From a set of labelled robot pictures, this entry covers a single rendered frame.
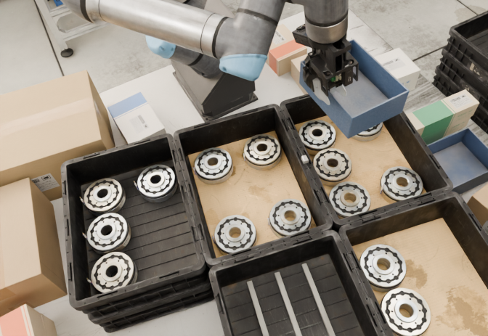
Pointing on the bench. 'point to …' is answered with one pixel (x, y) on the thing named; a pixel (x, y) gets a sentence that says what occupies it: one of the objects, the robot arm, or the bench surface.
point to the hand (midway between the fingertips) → (324, 93)
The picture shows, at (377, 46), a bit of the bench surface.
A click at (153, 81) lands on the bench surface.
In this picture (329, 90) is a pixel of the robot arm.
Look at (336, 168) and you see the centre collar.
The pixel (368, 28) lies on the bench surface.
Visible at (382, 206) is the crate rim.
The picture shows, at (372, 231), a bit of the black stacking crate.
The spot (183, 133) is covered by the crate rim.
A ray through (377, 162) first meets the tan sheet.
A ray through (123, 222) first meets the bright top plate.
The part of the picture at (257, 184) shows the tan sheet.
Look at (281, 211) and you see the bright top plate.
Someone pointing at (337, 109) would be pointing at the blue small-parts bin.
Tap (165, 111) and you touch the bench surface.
